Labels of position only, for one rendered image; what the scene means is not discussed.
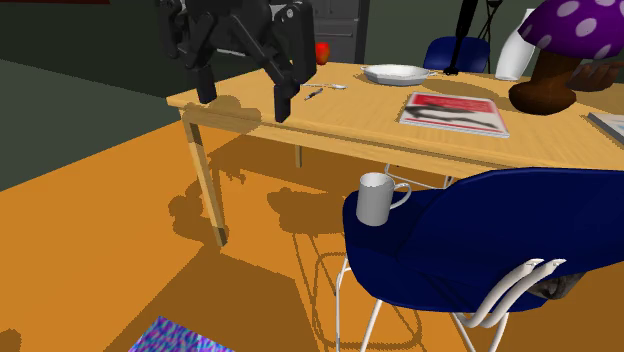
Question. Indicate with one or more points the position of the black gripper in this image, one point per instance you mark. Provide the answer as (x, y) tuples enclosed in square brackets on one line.
[(229, 8)]

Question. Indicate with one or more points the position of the black pen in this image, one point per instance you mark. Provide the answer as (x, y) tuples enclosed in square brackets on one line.
[(313, 94)]

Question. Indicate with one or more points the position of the red apple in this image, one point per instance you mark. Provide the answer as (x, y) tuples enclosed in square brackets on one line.
[(322, 53)]

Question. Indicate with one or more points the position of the silver spoon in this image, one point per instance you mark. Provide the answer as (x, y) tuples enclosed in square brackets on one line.
[(331, 86)]

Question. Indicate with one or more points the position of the dark grey cabinet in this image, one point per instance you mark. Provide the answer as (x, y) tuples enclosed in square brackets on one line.
[(341, 29)]

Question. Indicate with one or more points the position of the light wooden table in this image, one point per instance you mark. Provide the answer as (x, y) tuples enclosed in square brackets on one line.
[(370, 117)]

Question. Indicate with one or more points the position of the grey mug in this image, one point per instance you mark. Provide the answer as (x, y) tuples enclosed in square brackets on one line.
[(373, 204)]

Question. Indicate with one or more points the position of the small blue chair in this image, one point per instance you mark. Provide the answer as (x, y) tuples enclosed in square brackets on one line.
[(441, 53)]

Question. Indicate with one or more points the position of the red and white book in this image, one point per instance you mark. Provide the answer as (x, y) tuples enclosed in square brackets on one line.
[(453, 114)]

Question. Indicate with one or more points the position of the black tripod stand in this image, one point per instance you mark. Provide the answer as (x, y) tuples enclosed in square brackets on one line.
[(464, 24)]

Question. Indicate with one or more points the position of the white vase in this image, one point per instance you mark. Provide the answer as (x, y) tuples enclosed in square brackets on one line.
[(512, 58)]

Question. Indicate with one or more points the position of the purple patterned robot stand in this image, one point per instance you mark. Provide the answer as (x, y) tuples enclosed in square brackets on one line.
[(180, 339)]

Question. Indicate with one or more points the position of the large blue chair white legs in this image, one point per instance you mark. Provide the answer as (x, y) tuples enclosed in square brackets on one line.
[(487, 234)]

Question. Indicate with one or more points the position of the purple spotted mushroom lamp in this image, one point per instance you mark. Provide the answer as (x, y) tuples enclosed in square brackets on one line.
[(575, 24)]

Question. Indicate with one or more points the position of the brown curved figure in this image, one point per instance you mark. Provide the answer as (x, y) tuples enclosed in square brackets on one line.
[(597, 78)]

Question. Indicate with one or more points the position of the grey blue book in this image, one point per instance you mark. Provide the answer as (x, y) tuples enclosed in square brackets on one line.
[(612, 124)]

